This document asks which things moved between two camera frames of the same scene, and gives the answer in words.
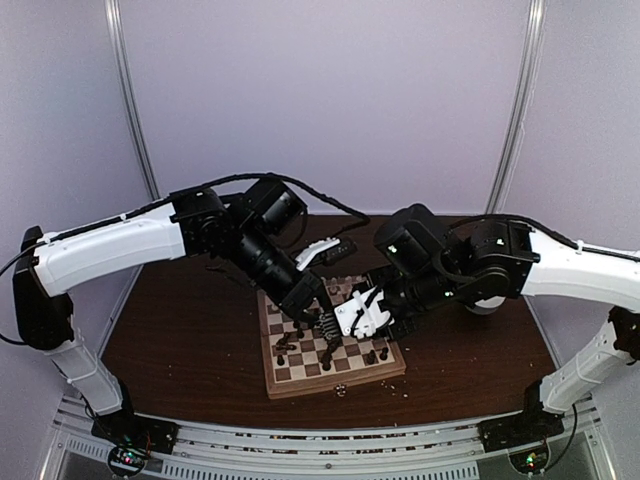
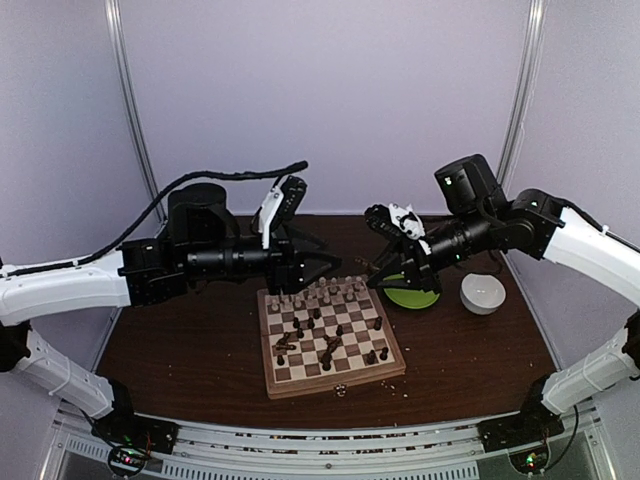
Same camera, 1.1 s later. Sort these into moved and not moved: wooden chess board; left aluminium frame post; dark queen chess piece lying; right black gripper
Moved: right black gripper
Not moved: dark queen chess piece lying; left aluminium frame post; wooden chess board
